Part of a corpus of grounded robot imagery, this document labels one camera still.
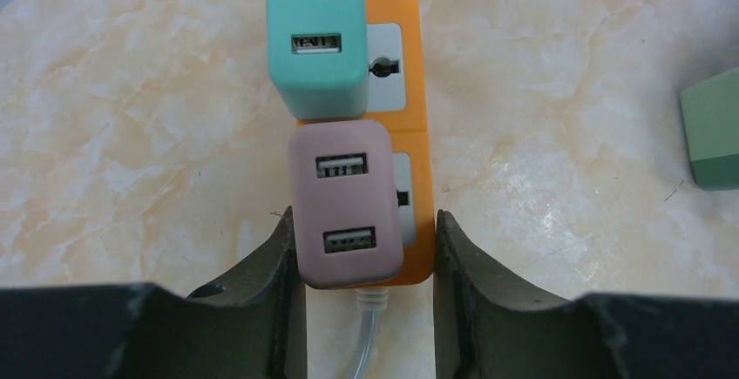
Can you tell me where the teal USB charger plug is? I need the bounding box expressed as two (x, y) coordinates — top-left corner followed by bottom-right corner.
(266, 0), (369, 120)

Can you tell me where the orange power strip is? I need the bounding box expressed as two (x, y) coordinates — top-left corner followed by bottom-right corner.
(300, 0), (437, 288)

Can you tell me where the pink USB charger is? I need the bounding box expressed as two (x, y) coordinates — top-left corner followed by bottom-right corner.
(288, 119), (403, 289)

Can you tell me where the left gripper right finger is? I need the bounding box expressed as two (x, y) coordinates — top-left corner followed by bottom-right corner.
(433, 211), (738, 378)

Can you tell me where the green USB charger plug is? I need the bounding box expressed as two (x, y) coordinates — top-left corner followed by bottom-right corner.
(680, 68), (738, 191)

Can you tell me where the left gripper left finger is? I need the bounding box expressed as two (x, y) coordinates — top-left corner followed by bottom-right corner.
(1, 210), (308, 378)

